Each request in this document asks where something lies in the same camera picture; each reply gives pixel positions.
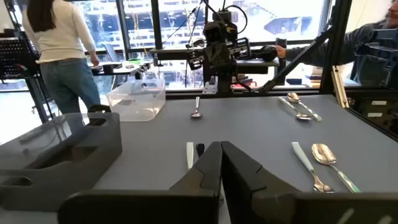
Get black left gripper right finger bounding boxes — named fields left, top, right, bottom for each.
left=220, top=140, right=398, bottom=224

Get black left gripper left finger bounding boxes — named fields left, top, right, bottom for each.
left=57, top=141, right=224, bottom=224

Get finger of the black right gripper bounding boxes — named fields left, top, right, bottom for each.
left=218, top=43, right=233, bottom=75
left=205, top=43, right=220, bottom=75

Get light blue handled spoon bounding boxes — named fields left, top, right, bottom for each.
left=186, top=141, right=195, bottom=170
left=278, top=96, right=313, bottom=121
left=291, top=141, right=335, bottom=194

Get shiny metal spoon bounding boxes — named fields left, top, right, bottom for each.
left=190, top=96, right=203, bottom=119

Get green white handled spoon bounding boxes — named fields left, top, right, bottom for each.
left=286, top=91, right=323, bottom=123
left=311, top=143, right=362, bottom=194

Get black cylindrical object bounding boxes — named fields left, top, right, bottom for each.
left=251, top=45, right=279, bottom=62

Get dark office desk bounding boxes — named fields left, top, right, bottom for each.
left=90, top=60, right=150, bottom=77

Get clear plastic bin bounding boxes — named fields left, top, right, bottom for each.
left=105, top=78, right=167, bottom=123

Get wooden slats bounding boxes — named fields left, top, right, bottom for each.
left=330, top=65, right=349, bottom=109

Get black plastic bin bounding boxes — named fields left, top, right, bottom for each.
left=0, top=105, right=123, bottom=213

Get person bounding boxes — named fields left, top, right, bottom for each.
left=275, top=0, right=398, bottom=88
left=21, top=0, right=102, bottom=115

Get black perforated rack stand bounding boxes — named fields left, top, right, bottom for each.
left=0, top=0, right=55, bottom=124

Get silver metal bracket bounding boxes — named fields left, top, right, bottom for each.
left=202, top=77, right=218, bottom=95

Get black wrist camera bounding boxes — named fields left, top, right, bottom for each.
left=203, top=11, right=239, bottom=44

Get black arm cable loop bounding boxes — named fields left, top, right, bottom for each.
left=223, top=4, right=249, bottom=35

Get black metal frame beam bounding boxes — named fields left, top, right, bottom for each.
left=149, top=48, right=280, bottom=75

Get black diagonal frame brace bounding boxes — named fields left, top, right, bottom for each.
left=257, top=26, right=335, bottom=96

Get black vertical frame post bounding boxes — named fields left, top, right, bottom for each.
left=320, top=0, right=354, bottom=94

